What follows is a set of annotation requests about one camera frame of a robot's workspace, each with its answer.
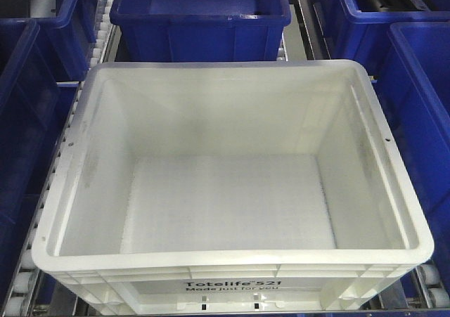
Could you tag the white plastic tote bin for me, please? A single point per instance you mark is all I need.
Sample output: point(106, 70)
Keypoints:
point(229, 187)

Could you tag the blue bin behind centre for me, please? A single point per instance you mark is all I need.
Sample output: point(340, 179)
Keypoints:
point(170, 31)

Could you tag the right shelf left roller track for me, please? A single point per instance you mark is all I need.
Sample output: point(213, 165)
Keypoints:
point(107, 36)

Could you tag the shelf roller track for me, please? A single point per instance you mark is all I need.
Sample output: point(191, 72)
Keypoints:
point(430, 287)
point(107, 36)

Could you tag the blue bin right shelf right-far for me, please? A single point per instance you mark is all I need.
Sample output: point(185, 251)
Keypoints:
point(357, 29)

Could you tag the blue bin right shelf right-near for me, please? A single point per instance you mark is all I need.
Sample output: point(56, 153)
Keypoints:
point(413, 87)

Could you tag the blue bin right shelf left-near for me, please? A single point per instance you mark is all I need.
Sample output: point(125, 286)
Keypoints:
point(32, 107)

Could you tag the blue bin right shelf left-far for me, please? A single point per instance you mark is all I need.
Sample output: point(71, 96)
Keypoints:
point(66, 32)

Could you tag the right shelf front metal bar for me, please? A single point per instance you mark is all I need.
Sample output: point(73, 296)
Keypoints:
point(383, 313)

